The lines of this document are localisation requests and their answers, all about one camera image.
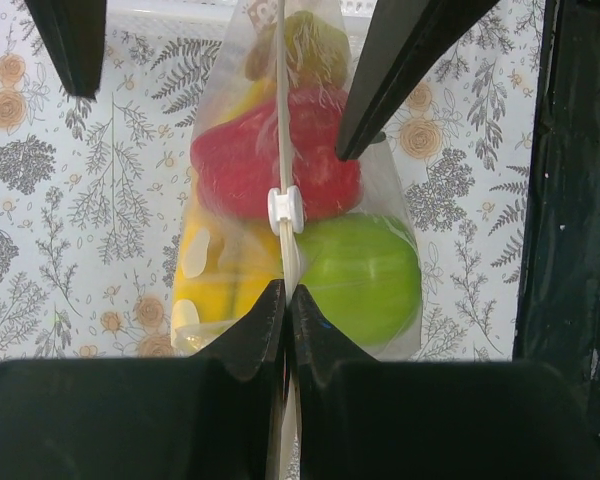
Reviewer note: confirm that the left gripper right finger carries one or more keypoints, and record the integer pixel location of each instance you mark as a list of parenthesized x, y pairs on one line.
[(361, 418)]

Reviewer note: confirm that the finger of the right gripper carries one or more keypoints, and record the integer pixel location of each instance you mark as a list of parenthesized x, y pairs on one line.
[(404, 40), (73, 32)]

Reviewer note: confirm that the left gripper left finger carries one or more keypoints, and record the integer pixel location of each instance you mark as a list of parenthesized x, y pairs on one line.
[(214, 415)]

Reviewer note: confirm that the clear zip top bag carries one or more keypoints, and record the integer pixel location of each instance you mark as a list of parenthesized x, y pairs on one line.
[(381, 188)]

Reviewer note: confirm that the amber fake food piece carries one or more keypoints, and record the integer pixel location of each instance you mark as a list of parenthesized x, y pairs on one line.
[(317, 52)]

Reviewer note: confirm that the green fake apple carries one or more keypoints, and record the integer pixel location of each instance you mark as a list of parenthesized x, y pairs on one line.
[(363, 272)]

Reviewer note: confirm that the yellow fake banana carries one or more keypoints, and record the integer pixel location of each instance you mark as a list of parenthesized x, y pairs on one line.
[(224, 262)]

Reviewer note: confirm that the red fake bell pepper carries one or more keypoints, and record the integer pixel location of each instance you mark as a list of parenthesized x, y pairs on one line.
[(237, 162)]

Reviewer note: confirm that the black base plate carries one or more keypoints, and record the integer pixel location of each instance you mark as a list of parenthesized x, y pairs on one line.
[(558, 319)]

